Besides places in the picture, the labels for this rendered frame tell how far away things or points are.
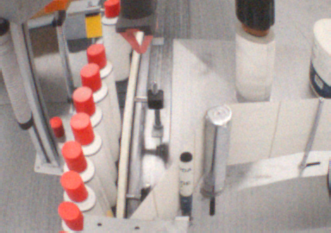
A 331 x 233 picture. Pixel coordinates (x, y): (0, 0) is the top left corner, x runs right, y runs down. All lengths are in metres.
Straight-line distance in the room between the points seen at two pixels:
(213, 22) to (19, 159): 0.67
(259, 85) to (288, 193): 0.23
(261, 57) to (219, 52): 0.25
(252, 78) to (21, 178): 0.53
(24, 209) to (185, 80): 0.48
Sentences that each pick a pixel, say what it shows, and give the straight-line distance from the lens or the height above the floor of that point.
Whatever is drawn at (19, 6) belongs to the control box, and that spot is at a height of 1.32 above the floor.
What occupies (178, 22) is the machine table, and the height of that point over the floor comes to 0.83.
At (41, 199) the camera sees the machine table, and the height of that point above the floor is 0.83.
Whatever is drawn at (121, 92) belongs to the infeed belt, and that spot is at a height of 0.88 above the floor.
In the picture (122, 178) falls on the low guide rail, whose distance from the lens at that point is 0.75.
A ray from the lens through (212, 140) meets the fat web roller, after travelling 0.63.
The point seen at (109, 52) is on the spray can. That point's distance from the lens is 0.90.
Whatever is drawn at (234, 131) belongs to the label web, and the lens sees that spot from 0.68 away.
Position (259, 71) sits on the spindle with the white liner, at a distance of 0.80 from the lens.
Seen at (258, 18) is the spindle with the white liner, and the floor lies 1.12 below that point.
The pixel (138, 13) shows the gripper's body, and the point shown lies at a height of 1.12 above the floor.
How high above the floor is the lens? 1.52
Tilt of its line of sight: 46 degrees down
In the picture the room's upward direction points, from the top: 5 degrees counter-clockwise
